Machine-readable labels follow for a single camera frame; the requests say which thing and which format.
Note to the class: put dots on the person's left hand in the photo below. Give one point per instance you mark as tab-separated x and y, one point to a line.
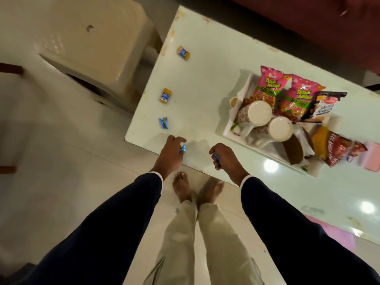
170	157

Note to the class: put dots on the person's right hand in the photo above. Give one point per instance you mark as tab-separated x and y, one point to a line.
230	163

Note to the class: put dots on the white floral mug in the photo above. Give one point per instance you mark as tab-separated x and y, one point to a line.
280	129
259	113

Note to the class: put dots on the yellow blue candy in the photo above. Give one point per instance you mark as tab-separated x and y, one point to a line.
165	95
183	52

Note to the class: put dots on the brown wooden napkin holder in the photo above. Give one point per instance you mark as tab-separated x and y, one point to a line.
292	149

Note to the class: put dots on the white printed tray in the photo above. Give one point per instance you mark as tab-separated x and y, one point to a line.
246	86

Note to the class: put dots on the white paper napkins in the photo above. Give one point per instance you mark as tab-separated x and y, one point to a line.
307	142

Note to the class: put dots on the pink green snack packet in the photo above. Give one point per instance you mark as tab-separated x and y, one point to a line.
270	84
300	97

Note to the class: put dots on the red yellow snack packet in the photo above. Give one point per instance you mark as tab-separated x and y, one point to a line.
335	145

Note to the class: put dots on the salted peanuts packet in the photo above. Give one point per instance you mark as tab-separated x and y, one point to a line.
325	105

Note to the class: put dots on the person's right forearm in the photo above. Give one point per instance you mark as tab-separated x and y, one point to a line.
297	234

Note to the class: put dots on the person's left forearm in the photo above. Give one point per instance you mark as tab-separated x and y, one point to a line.
101	234

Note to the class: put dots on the person's right leg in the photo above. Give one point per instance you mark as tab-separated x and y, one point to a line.
225	243

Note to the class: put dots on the person's leg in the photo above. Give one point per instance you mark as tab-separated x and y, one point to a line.
178	243
225	243

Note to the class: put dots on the person's left leg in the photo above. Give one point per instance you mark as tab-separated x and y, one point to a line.
178	243

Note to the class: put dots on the pink plastic bin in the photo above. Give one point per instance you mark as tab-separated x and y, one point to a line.
335	232

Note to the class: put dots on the beige plastic stool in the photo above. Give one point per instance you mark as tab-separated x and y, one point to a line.
98	47

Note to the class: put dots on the red fabric sofa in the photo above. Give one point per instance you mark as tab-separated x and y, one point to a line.
311	20

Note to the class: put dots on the brown wooden chair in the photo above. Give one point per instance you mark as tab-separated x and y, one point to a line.
10	68

